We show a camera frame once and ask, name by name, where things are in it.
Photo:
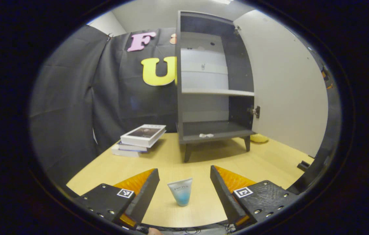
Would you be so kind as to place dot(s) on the black backdrop cloth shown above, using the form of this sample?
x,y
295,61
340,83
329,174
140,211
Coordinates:
x,y
73,107

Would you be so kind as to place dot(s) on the plain white book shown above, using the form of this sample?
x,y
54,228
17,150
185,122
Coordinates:
x,y
124,152

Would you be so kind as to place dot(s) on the yellow bun toy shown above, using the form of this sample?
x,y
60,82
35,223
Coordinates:
x,y
259,138

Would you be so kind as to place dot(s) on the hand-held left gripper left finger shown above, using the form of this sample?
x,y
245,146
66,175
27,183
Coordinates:
x,y
145,197

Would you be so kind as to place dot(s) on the white book with dark photo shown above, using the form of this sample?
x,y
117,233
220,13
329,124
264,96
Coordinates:
x,y
143,132

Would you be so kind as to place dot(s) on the grey cabinet shelf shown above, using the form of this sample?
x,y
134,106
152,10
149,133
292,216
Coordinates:
x,y
217,92

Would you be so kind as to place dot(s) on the small black clip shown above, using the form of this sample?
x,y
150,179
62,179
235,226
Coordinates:
x,y
109,36

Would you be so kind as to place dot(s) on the metal door hinge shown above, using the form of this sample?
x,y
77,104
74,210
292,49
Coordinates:
x,y
254,111
237,30

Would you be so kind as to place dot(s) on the ceiling light panel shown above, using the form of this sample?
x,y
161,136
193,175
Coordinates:
x,y
222,1

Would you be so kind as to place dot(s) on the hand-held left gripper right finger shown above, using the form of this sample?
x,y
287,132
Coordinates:
x,y
225,199

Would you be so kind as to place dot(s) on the small black block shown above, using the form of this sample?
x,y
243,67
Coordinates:
x,y
304,165

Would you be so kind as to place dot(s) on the dark grey cabinet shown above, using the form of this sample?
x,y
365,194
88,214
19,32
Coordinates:
x,y
238,75

